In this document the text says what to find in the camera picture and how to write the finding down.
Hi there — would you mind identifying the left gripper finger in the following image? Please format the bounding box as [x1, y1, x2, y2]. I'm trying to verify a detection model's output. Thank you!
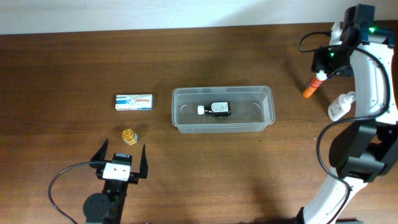
[90, 139, 109, 162]
[139, 144, 149, 179]

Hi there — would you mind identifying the orange tube white cap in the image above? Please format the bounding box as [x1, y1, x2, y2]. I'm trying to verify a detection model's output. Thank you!
[303, 70, 327, 98]

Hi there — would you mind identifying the clear white sanitizer bottle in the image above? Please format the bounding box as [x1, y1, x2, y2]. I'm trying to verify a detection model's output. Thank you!
[328, 91, 356, 121]

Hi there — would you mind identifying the dark syrup bottle white cap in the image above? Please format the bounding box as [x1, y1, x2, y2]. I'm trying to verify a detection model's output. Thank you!
[197, 101, 231, 117]

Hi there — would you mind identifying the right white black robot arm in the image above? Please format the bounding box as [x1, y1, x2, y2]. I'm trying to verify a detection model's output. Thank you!
[295, 4, 397, 223]

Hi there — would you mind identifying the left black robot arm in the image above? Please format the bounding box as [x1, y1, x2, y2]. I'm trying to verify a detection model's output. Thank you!
[83, 140, 149, 223]

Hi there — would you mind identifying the clear plastic container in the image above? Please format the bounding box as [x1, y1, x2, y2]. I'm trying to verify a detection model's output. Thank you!
[172, 86, 275, 134]

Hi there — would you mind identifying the small gold-lidded jar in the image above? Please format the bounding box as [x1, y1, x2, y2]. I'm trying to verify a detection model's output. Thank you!
[122, 129, 137, 146]

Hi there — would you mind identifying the white Panadol medicine box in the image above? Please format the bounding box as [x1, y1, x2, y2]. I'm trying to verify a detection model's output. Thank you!
[115, 94, 153, 111]

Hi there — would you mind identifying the right black cable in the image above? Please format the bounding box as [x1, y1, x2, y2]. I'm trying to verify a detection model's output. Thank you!
[298, 30, 391, 224]

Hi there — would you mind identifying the black cable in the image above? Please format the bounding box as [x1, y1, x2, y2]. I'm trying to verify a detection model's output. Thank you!
[47, 161, 104, 224]
[298, 30, 391, 224]

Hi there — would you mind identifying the left black cable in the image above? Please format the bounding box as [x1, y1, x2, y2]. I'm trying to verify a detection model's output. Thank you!
[47, 161, 104, 224]

